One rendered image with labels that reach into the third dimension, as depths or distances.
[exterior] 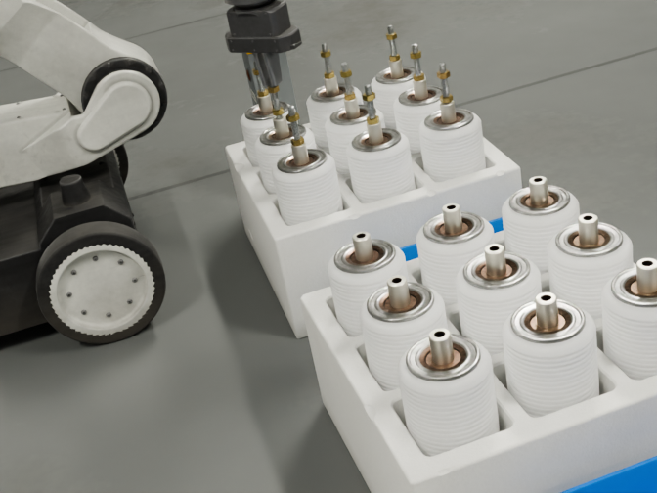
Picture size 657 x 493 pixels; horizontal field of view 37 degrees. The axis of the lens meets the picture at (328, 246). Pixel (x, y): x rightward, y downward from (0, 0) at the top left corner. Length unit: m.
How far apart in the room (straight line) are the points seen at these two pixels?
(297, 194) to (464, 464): 0.59
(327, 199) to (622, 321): 0.55
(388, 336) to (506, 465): 0.19
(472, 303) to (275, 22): 0.57
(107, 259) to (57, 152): 0.24
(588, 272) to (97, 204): 0.80
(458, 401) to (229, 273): 0.83
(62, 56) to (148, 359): 0.51
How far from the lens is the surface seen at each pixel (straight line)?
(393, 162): 1.48
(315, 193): 1.46
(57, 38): 1.70
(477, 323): 1.13
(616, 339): 1.10
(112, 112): 1.69
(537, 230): 1.24
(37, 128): 1.74
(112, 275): 1.60
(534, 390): 1.05
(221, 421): 1.41
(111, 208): 1.61
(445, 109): 1.52
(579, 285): 1.17
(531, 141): 2.03
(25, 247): 1.65
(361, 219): 1.46
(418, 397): 1.00
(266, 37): 1.50
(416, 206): 1.48
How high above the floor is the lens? 0.86
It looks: 29 degrees down
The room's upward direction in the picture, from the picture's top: 11 degrees counter-clockwise
